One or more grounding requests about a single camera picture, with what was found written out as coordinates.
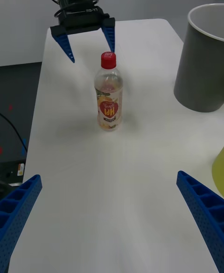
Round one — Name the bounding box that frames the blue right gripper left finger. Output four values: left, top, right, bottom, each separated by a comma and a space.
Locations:
0, 174, 43, 273

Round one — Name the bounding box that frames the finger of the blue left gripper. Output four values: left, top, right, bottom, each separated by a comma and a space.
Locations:
101, 17, 116, 54
49, 25, 76, 63

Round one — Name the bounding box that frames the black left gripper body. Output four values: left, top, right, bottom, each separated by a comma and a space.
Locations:
57, 5, 105, 34

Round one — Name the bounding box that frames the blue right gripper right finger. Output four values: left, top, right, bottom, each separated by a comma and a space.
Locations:
176, 170, 224, 273

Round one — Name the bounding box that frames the yellow-green waste bin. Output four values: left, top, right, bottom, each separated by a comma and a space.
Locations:
211, 146, 224, 196

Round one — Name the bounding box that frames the grey waste bin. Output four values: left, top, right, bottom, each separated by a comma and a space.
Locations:
173, 3, 224, 113

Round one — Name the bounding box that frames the black floor cable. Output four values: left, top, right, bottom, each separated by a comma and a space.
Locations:
0, 112, 28, 154

